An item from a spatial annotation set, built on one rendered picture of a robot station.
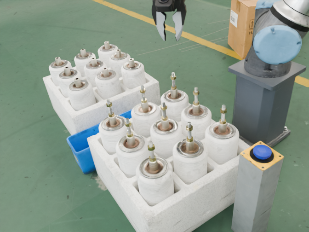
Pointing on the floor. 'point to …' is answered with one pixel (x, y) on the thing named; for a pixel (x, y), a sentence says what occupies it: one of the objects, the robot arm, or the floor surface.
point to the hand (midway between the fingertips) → (170, 37)
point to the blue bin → (73, 141)
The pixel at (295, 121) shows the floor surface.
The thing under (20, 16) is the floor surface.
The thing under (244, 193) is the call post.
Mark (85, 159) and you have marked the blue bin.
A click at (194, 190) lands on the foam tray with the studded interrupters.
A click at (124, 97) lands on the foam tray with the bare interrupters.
